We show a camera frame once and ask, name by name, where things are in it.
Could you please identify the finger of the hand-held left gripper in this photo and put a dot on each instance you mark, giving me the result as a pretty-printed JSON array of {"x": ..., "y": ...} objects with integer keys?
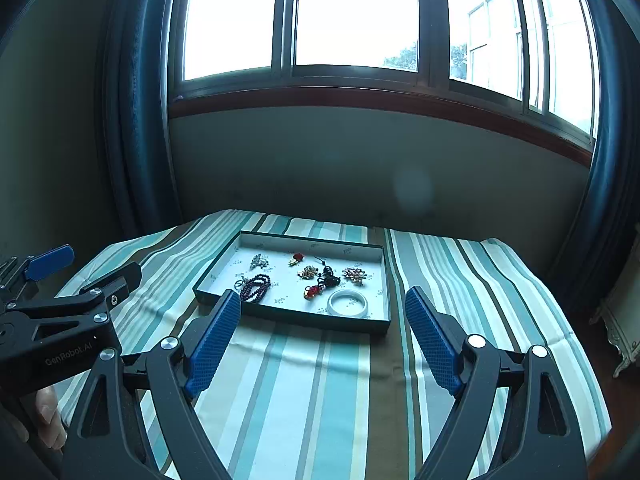
[
  {"x": 50, "y": 261},
  {"x": 120, "y": 282}
]

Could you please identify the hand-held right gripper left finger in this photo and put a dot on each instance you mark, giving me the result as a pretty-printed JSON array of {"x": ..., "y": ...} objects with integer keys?
[{"x": 215, "y": 340}]

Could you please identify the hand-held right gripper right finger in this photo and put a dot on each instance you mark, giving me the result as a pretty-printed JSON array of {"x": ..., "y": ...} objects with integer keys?
[{"x": 430, "y": 340}]

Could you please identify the shallow dark green box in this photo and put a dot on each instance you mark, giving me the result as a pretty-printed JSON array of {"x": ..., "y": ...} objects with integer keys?
[{"x": 285, "y": 285}]

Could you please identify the silver crystal brooch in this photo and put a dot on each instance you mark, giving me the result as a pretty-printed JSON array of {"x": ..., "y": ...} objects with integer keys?
[{"x": 259, "y": 261}]

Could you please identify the rose gold pearl flower brooch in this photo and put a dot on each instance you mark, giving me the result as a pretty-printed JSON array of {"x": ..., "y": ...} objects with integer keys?
[{"x": 354, "y": 275}]

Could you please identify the red and gold charm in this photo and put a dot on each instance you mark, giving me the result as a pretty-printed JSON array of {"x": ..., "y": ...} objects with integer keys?
[{"x": 298, "y": 257}]

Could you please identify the person's left hand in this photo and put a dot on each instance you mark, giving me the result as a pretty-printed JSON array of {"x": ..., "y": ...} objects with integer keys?
[{"x": 47, "y": 407}]

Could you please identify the white bangle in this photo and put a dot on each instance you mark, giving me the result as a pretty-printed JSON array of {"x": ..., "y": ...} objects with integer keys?
[{"x": 331, "y": 304}]

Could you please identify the striped teal blanket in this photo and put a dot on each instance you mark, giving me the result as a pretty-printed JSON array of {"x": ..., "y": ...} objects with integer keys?
[{"x": 310, "y": 385}]

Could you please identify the dark blue curtain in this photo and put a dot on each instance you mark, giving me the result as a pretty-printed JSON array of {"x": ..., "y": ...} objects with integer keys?
[
  {"x": 605, "y": 160},
  {"x": 140, "y": 110}
]

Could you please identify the white ornate furniture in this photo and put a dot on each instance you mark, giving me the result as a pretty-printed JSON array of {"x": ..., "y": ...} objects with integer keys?
[{"x": 625, "y": 320}]

